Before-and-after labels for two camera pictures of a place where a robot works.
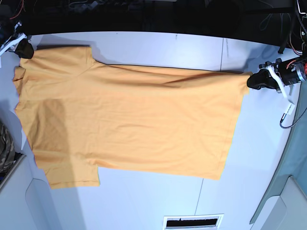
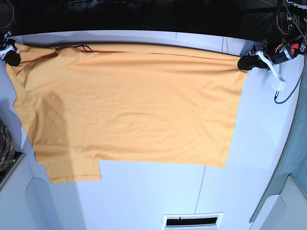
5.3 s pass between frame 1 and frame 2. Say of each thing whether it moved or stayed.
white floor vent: stayed
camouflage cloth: stayed
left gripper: moved
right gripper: moved
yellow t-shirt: moved
